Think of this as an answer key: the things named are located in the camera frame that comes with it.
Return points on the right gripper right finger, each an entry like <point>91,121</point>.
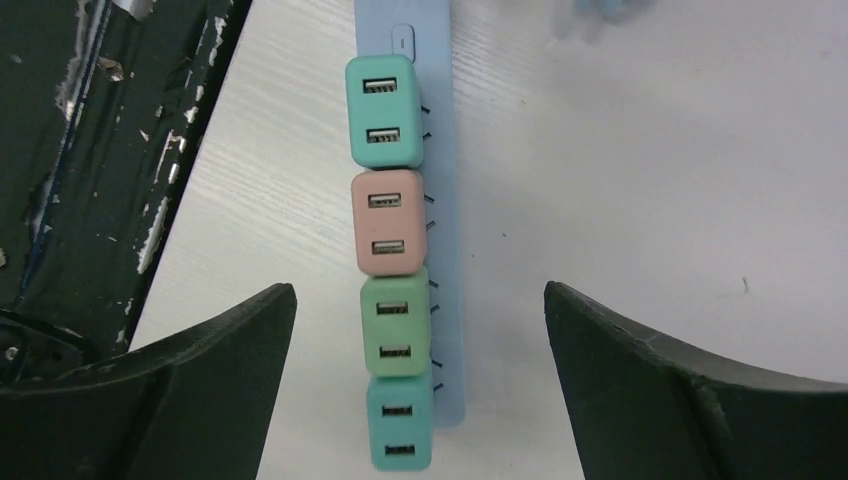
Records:
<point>645,405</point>

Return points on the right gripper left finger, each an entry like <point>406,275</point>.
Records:
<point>194,405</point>

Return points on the teal adapter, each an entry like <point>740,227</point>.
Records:
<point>384,112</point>
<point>400,413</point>

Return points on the light blue power strip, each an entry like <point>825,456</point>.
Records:
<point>421,30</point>

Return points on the green adapter on strip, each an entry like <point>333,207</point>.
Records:
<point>396,324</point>

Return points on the pink adapter on strip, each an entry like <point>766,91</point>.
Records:
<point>389,222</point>

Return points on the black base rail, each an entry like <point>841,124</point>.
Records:
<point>104,105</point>

